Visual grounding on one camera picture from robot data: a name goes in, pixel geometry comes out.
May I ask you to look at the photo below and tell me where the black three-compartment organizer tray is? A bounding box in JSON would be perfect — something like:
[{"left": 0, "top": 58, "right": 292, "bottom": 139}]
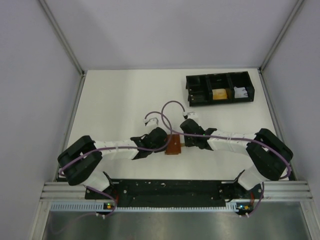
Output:
[{"left": 185, "top": 71, "right": 255, "bottom": 107}]

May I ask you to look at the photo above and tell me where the brown leather card holder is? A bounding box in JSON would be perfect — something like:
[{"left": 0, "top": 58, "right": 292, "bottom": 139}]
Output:
[{"left": 164, "top": 134, "right": 182, "bottom": 155}]

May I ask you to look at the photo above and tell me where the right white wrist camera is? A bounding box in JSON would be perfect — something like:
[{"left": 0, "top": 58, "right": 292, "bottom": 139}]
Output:
[{"left": 182, "top": 111, "right": 199, "bottom": 122}]

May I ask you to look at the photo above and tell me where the left aluminium corner post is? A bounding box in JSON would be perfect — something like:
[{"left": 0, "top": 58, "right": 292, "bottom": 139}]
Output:
[{"left": 37, "top": 0, "right": 85, "bottom": 76}]

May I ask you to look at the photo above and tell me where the aluminium front frame rail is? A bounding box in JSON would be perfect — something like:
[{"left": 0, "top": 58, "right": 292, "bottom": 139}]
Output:
[{"left": 40, "top": 180, "right": 313, "bottom": 202}]

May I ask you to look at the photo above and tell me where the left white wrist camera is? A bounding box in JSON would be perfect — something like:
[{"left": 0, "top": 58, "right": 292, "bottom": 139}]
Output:
[{"left": 143, "top": 117, "right": 159, "bottom": 127}]

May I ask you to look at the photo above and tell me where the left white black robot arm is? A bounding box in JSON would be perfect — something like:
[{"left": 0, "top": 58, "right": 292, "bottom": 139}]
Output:
[{"left": 57, "top": 127, "right": 169, "bottom": 192}]

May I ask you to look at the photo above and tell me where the aluminium corner post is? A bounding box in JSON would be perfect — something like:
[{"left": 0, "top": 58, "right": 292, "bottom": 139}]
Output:
[
  {"left": 258, "top": 0, "right": 306, "bottom": 73},
  {"left": 37, "top": 0, "right": 85, "bottom": 76}
]

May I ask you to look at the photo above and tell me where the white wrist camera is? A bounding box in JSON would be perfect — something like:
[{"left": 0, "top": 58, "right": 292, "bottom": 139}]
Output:
[
  {"left": 143, "top": 117, "right": 159, "bottom": 127},
  {"left": 182, "top": 111, "right": 199, "bottom": 122}
]

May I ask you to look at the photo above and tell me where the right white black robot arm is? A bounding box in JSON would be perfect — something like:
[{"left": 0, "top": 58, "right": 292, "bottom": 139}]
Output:
[{"left": 180, "top": 118, "right": 293, "bottom": 191}]

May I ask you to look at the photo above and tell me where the white card in tray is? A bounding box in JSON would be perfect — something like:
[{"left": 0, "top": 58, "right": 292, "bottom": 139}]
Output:
[{"left": 233, "top": 86, "right": 249, "bottom": 99}]

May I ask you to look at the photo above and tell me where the grey slotted cable duct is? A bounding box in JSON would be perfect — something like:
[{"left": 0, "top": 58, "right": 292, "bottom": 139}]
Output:
[{"left": 50, "top": 201, "right": 249, "bottom": 213}]

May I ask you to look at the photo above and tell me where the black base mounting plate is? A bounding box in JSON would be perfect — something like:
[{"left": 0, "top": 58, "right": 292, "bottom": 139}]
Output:
[{"left": 84, "top": 178, "right": 263, "bottom": 208}]

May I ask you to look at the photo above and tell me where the yellow card in tray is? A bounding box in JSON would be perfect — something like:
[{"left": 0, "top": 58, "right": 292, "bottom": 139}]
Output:
[{"left": 212, "top": 88, "right": 228, "bottom": 101}]

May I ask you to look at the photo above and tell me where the right aluminium corner post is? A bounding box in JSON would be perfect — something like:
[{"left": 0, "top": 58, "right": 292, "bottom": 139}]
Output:
[{"left": 258, "top": 0, "right": 306, "bottom": 73}]

